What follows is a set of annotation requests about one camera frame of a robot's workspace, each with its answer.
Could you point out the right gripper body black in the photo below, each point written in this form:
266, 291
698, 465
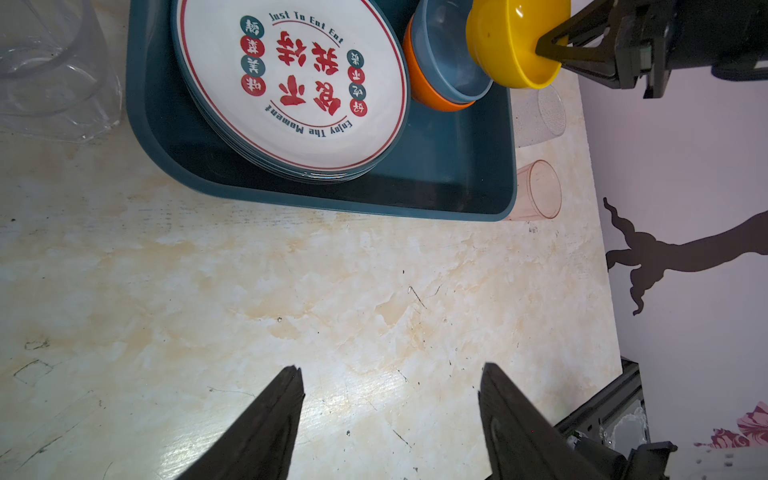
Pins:
651, 39

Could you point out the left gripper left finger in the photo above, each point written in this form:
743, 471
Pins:
260, 443

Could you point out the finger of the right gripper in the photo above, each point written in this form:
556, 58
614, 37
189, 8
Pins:
585, 43

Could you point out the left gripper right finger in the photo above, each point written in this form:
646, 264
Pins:
521, 443

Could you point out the yellow plastic bowl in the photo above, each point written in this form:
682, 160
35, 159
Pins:
502, 36

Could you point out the blue grey plastic bowl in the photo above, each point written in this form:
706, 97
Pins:
438, 35

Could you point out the orange plastic bowl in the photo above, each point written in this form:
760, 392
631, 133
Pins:
421, 89

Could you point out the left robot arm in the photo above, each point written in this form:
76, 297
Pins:
740, 454

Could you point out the teal plastic bin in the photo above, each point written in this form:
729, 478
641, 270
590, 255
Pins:
448, 166

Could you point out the pinkish clear cup near right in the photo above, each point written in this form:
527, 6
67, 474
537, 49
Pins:
539, 194

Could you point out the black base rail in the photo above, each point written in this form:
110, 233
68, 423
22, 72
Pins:
616, 416

